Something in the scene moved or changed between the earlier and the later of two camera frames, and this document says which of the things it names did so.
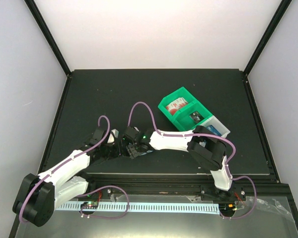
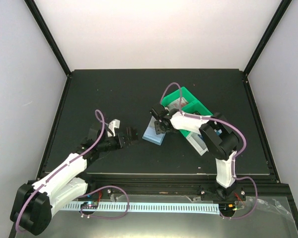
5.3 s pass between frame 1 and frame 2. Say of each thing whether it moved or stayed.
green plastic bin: stayed
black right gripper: moved
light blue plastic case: moved
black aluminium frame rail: stayed
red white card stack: stayed
